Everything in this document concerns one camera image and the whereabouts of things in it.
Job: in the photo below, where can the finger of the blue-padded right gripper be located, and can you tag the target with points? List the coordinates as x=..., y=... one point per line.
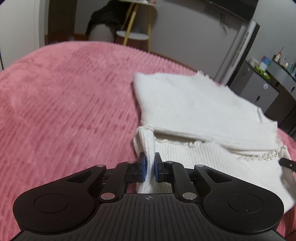
x=176, y=175

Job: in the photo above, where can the yellow-legged round side table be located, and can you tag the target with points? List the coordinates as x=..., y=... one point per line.
x=137, y=29

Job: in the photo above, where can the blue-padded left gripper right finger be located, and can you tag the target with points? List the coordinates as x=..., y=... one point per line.
x=284, y=162

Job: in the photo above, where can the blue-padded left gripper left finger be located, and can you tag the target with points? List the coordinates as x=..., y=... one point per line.
x=116, y=181

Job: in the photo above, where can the white ribbed knit sweater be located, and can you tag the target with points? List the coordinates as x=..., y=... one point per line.
x=192, y=120

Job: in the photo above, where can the grey drawer cabinet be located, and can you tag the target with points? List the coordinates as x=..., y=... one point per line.
x=249, y=85

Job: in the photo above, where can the white standing air conditioner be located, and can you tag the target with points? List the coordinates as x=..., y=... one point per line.
x=237, y=53

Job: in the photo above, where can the pink corduroy bed blanket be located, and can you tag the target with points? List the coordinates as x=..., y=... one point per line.
x=68, y=113

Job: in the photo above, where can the black wall television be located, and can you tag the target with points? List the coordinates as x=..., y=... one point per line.
x=243, y=9

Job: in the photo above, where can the black dressing table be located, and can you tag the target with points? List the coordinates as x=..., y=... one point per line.
x=282, y=109

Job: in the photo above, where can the white wardrobe doors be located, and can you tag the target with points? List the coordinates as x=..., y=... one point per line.
x=23, y=29

